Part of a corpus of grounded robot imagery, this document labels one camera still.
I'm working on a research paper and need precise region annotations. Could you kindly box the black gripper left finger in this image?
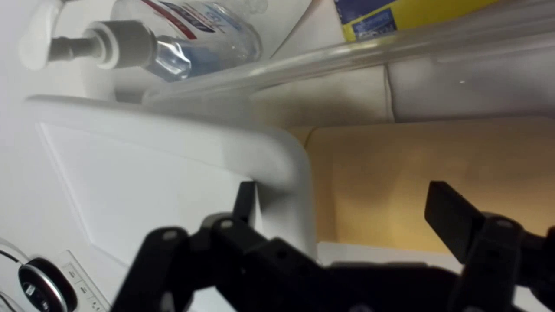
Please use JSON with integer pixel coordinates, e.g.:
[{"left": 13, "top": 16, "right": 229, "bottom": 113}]
[{"left": 110, "top": 179, "right": 326, "bottom": 312}]

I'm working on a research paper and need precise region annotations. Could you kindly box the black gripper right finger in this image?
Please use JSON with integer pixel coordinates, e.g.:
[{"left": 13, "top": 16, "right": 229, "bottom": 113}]
[{"left": 424, "top": 179, "right": 555, "bottom": 312}]

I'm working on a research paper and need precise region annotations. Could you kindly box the white rectangular container lid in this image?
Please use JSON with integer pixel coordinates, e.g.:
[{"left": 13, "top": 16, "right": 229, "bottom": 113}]
[{"left": 25, "top": 94, "right": 320, "bottom": 269}]

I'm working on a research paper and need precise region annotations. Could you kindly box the clear plastic container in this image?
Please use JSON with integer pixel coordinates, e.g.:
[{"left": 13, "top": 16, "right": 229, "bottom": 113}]
[{"left": 141, "top": 9, "right": 555, "bottom": 125}]

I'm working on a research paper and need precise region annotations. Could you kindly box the black round disc device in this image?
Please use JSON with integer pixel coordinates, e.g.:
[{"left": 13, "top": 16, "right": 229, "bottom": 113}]
[{"left": 16, "top": 255, "right": 80, "bottom": 312}]

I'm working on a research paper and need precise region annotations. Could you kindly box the clear hand sanitizer pump bottle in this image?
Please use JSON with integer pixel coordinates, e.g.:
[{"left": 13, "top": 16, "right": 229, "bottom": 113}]
[{"left": 18, "top": 0, "right": 266, "bottom": 84}]

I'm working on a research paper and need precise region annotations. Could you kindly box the blue and yellow book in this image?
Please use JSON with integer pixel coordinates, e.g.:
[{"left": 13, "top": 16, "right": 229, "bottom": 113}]
[{"left": 333, "top": 0, "right": 507, "bottom": 44}]

